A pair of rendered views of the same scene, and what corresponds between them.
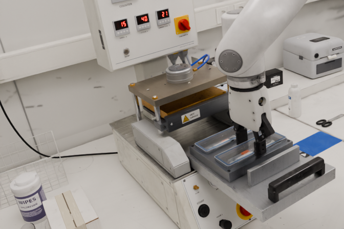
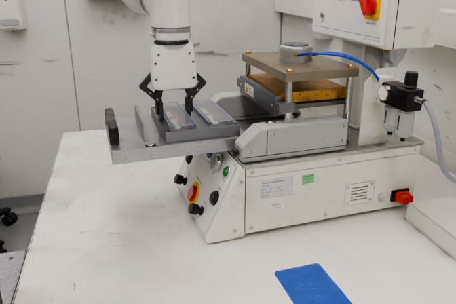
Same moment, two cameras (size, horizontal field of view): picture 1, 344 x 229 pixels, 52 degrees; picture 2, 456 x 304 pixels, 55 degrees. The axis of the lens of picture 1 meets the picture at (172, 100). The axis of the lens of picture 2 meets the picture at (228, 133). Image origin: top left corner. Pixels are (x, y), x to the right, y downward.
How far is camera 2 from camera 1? 1.50 m
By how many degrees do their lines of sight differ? 90
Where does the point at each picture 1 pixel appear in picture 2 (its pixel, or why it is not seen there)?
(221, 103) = (266, 100)
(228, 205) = (194, 174)
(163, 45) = (350, 26)
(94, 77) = (440, 72)
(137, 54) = (329, 24)
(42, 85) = not seen: hidden behind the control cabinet
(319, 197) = (190, 263)
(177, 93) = (251, 58)
